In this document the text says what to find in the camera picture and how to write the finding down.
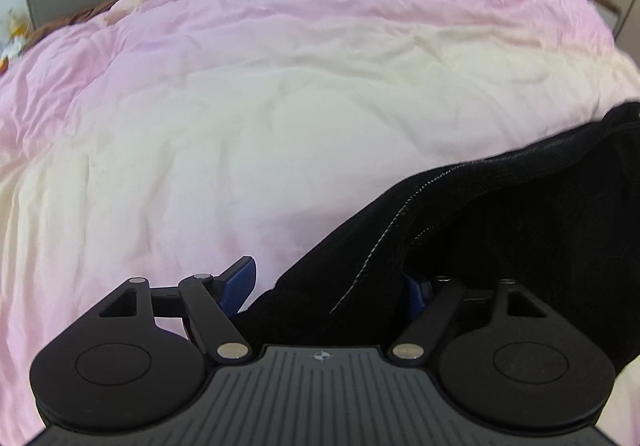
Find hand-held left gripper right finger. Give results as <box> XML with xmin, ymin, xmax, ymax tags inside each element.
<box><xmin>392</xmin><ymin>273</ymin><xmax>552</xmax><ymax>368</ymax></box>

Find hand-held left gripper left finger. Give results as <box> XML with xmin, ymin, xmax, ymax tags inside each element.
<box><xmin>98</xmin><ymin>256</ymin><xmax>258</xmax><ymax>363</ymax></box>

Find pink and cream duvet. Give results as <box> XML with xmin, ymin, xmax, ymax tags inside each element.
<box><xmin>0</xmin><ymin>0</ymin><xmax>640</xmax><ymax>446</ymax></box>

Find white and orange toy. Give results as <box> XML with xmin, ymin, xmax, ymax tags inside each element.
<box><xmin>0</xmin><ymin>8</ymin><xmax>27</xmax><ymax>72</ymax></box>

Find black pants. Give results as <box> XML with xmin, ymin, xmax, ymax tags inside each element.
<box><xmin>234</xmin><ymin>102</ymin><xmax>640</xmax><ymax>379</ymax></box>

